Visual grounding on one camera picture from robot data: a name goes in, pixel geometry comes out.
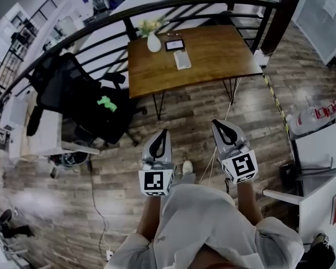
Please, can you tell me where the person's left forearm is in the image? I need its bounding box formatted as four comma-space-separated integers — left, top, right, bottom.
136, 194, 169, 242

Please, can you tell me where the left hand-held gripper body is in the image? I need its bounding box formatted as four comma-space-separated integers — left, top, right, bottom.
138, 157, 176, 197

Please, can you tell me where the black hairpin table leg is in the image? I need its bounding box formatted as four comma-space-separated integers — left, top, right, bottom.
152, 90, 166, 120
222, 77, 241, 106

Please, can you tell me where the white side cabinet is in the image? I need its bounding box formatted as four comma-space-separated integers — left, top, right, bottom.
0, 96, 100, 179

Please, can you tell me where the grey rectangular case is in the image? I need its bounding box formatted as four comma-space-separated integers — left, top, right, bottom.
173, 50, 192, 71

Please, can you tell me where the white board panel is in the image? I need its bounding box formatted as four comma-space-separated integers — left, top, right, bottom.
292, 0, 336, 66

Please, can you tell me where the white electrical box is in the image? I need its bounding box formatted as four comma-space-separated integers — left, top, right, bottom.
253, 49, 269, 67

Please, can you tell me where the person's right forearm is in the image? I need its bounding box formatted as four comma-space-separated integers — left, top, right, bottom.
235, 181, 264, 226

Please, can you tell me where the green cloth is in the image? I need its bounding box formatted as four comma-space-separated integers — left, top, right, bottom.
97, 95, 118, 113

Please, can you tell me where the white desk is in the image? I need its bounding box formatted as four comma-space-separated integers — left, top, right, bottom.
263, 119, 336, 263

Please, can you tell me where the gray open bin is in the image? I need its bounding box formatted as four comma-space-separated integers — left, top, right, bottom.
296, 157, 336, 182

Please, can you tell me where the black picture frame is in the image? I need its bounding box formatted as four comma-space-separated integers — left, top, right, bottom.
165, 39, 185, 52

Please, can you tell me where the white floor cable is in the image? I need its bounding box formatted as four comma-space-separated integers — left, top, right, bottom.
198, 77, 239, 187

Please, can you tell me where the black floor cable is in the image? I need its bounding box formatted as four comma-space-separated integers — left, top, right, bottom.
88, 160, 110, 252

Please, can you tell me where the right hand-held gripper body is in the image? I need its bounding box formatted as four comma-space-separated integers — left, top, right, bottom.
217, 140, 258, 184

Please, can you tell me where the black office chair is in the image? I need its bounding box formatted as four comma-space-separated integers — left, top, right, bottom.
26, 52, 148, 148

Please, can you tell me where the white vase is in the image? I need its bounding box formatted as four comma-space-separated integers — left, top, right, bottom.
147, 31, 162, 53

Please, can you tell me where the person's white shirt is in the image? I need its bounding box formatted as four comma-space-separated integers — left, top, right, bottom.
103, 183, 305, 269

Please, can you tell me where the yellow flower bouquet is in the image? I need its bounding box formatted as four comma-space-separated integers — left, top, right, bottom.
137, 17, 167, 38

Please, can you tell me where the pack of water bottles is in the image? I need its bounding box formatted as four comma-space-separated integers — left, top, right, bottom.
285, 94, 336, 136

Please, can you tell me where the small black box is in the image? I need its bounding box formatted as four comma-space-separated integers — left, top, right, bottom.
279, 164, 300, 190

